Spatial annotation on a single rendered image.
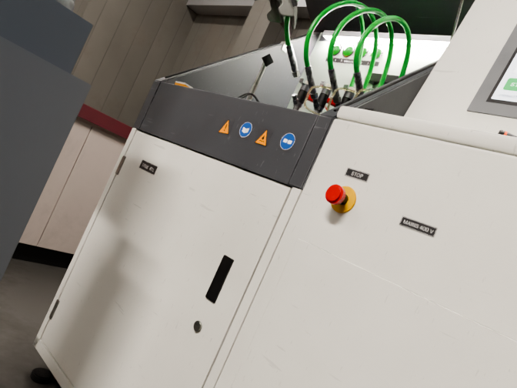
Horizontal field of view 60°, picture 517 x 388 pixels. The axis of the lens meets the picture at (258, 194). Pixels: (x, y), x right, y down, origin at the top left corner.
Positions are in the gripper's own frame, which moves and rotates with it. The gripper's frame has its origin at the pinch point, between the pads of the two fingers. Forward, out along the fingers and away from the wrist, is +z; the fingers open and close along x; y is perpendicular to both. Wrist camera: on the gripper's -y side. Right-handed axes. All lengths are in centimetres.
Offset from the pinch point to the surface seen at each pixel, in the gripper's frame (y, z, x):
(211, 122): 30.9, 17.4, -5.4
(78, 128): 24, 5, -137
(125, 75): -104, -38, -355
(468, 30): -23.9, 16.0, 34.4
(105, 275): 64, 47, -30
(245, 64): -7.0, 4.4, -34.2
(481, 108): -5, 32, 44
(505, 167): 26, 35, 61
